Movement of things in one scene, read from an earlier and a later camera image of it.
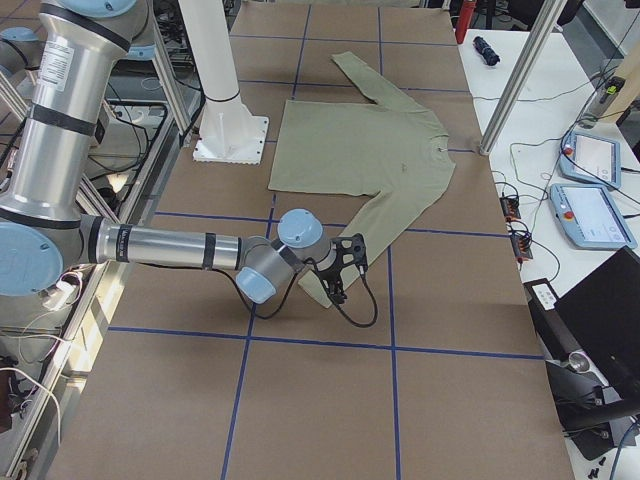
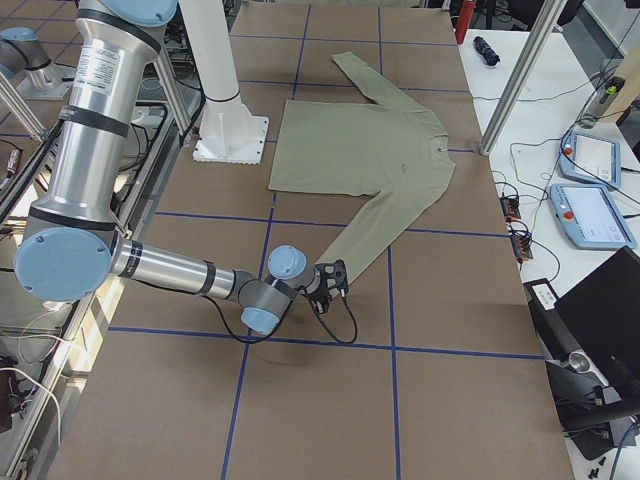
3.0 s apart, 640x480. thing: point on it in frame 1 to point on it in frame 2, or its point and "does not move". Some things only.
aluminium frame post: x=533 y=48 does not move
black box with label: x=550 y=329 does not move
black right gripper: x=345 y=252 to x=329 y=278
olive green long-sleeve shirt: x=395 y=152 does not move
